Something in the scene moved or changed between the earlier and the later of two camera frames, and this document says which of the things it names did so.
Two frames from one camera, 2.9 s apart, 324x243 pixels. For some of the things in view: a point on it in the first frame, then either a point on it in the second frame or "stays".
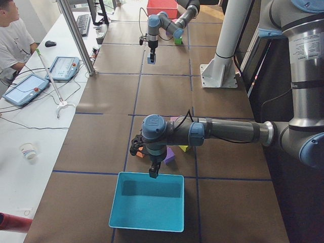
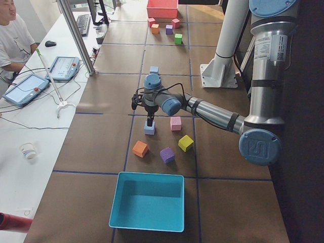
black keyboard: (84, 22) stays
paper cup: (28, 150) stays
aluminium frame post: (75, 31) stays
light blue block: (149, 60) -> (154, 69)
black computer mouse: (49, 43) stays
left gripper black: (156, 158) -> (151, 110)
